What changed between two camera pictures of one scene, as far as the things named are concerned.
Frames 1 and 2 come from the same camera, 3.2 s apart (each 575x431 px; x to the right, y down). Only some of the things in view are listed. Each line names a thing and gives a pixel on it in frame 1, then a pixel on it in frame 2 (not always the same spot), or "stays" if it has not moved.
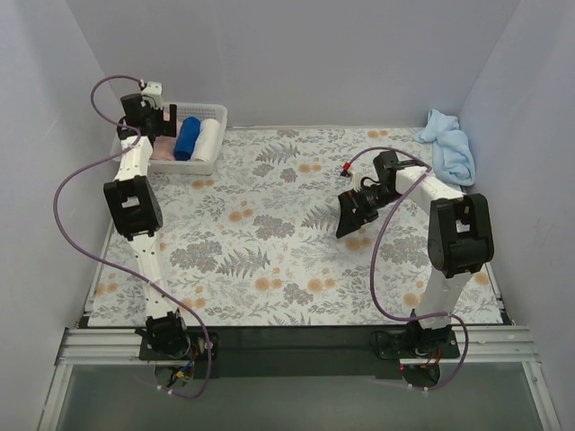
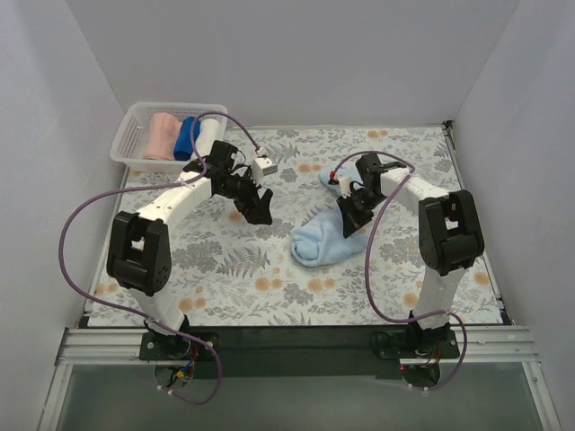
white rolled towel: [207, 139] stays
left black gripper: [167, 119] -> [251, 200]
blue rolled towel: [187, 137] stays
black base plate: [297, 353] stays
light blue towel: [452, 155] -> [325, 240]
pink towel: [163, 145] stays
